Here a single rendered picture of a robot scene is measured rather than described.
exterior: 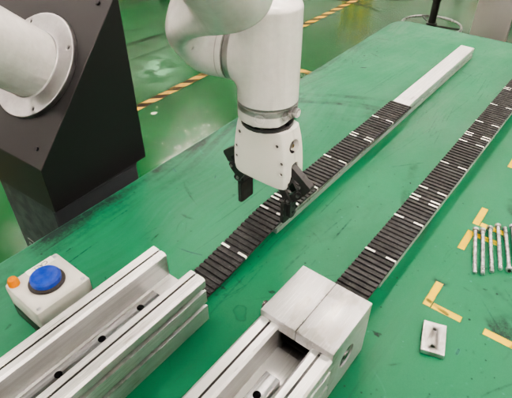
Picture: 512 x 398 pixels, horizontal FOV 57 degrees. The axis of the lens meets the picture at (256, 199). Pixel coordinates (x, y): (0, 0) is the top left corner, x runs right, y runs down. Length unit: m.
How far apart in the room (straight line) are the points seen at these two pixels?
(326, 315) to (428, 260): 0.28
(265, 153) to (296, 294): 0.21
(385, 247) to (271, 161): 0.22
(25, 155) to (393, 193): 0.66
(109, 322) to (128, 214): 0.27
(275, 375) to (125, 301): 0.22
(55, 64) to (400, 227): 0.63
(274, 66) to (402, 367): 0.41
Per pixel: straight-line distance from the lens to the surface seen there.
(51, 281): 0.68
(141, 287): 0.66
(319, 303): 0.58
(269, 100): 0.62
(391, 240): 0.77
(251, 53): 0.60
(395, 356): 0.67
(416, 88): 1.25
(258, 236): 0.76
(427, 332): 0.70
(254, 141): 0.68
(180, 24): 0.54
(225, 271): 0.72
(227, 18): 0.47
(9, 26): 0.85
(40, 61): 0.87
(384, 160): 1.01
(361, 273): 0.71
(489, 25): 2.54
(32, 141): 0.89
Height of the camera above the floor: 1.32
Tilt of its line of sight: 39 degrees down
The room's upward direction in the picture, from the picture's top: straight up
